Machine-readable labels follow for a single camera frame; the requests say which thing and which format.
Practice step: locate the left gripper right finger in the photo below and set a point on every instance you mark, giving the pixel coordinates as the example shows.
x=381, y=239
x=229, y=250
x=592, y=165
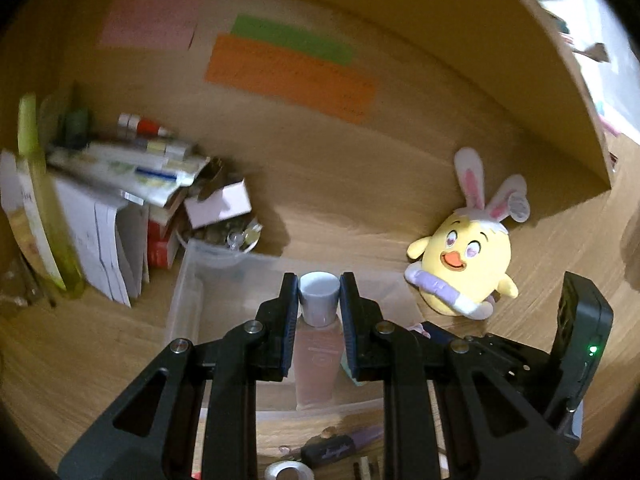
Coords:
x=469, y=399

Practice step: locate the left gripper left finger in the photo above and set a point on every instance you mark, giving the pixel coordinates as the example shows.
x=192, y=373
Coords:
x=149, y=431

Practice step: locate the white tape roll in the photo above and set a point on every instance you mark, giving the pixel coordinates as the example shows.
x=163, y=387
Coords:
x=288, y=469

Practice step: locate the pink tube white cap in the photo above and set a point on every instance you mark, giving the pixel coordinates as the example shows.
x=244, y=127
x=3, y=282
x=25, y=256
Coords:
x=319, y=342

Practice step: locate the black purple spray bottle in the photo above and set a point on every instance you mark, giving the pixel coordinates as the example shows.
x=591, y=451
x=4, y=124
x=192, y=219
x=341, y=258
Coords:
x=321, y=451

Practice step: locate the yellow chick plush toy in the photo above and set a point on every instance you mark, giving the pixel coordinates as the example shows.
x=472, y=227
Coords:
x=464, y=263

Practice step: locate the white paper box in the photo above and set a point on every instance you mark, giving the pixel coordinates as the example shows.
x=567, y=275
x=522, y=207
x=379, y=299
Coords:
x=109, y=234

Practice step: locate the small white cardboard box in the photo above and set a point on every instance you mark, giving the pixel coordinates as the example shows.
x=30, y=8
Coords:
x=229, y=202

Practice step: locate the stack of books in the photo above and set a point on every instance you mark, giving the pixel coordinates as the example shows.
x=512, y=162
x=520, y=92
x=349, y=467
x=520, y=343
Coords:
x=144, y=178

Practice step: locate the red white marker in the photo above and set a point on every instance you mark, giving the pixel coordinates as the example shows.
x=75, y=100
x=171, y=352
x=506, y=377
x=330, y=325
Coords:
x=135, y=125

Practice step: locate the yellow green spray bottle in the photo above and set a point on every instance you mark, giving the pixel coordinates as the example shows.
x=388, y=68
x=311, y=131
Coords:
x=43, y=211

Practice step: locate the orange sticky note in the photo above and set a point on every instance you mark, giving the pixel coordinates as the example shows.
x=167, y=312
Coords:
x=256, y=66

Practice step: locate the green sticky note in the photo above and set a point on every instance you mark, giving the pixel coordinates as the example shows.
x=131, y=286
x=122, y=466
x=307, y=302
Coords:
x=292, y=38

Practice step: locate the pink sticky note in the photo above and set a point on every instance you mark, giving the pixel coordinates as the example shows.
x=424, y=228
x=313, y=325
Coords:
x=166, y=25

